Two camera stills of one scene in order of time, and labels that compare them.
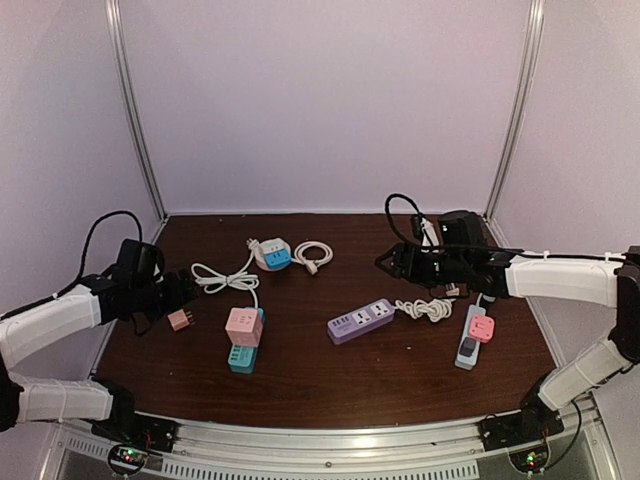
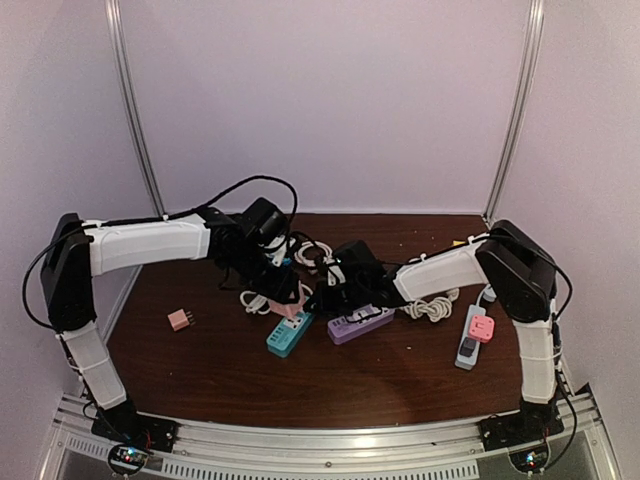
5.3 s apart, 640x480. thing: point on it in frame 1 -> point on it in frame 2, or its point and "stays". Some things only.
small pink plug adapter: [180, 319] stays
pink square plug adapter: [481, 328] stays
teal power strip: [244, 358] -> [284, 338]
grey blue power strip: [463, 361] stays
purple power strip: [347, 325] stays
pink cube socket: [244, 326] -> [290, 309]
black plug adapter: [467, 346] stays
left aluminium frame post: [131, 112] stays
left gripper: [176, 297] -> [280, 288]
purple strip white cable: [434, 310] stays
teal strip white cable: [214, 280] -> [259, 304]
